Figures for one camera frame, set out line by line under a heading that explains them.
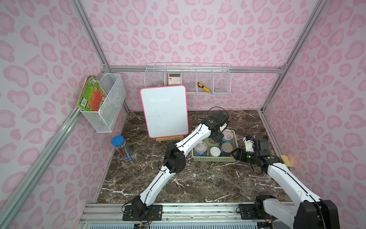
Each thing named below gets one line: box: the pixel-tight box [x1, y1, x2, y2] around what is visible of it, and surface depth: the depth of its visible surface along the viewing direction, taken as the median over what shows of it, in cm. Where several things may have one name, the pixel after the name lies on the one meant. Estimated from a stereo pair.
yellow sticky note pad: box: [280, 154, 293, 168], surface depth 97 cm
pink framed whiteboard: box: [140, 84, 189, 139], surface depth 93 cm
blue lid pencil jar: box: [111, 135, 135, 162], surface depth 82 cm
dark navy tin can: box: [221, 141, 234, 157], surface depth 88 cm
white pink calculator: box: [168, 72, 182, 85], surface depth 97 cm
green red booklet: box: [77, 75, 107, 112], surface depth 73 cm
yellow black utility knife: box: [197, 82, 214, 93], surface depth 100 cm
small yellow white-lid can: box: [209, 146, 222, 157], surface depth 90 cm
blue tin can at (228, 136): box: [222, 130, 234, 143], surface depth 92 cm
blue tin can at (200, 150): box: [193, 141, 208, 157], surface depth 88 cm
